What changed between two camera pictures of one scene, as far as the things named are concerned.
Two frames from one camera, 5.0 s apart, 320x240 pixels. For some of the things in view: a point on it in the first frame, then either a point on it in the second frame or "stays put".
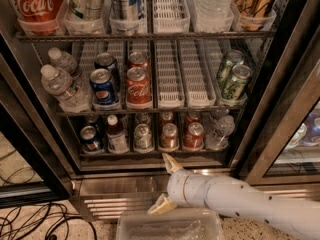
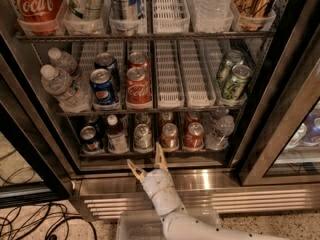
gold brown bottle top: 254,4 stays put
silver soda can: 142,138 stays put
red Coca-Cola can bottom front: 194,139 stays put
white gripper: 175,187 → 156,182
